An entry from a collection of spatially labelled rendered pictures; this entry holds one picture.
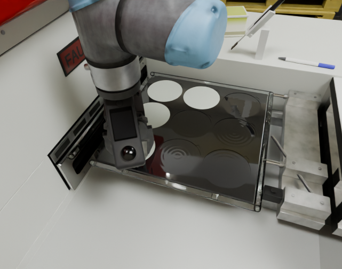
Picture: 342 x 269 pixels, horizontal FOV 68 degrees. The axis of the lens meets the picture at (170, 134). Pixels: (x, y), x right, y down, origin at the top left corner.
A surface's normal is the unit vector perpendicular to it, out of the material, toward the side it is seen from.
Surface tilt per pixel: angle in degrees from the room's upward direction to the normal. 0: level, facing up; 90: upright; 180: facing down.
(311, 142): 0
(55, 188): 90
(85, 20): 88
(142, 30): 70
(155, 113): 0
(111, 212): 0
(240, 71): 90
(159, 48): 98
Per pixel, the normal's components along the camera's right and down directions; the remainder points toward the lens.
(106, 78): -0.13, 0.72
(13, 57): 0.94, 0.22
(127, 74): 0.60, 0.56
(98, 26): -0.45, 0.52
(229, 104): -0.04, -0.69
